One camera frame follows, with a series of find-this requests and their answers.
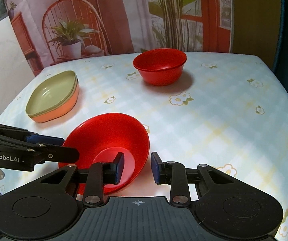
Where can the red bowl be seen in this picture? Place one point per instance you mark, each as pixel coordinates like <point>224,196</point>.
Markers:
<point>159,79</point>
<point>108,130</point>
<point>159,60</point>

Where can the orange square plate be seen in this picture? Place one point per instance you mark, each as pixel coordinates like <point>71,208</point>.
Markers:
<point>63,108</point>

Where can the green square plate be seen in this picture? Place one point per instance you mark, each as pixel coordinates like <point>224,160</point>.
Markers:
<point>48,93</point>
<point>76,83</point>

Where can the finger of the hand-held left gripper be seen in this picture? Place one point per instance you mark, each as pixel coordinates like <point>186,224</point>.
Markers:
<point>61,153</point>
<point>46,140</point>

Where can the printed room-scene wall cloth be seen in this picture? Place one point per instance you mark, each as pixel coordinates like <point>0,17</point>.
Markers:
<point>123,17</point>

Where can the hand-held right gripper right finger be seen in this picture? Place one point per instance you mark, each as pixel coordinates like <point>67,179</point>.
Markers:
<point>154,168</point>

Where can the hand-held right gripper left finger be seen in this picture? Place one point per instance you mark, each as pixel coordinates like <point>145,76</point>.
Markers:
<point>119,167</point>

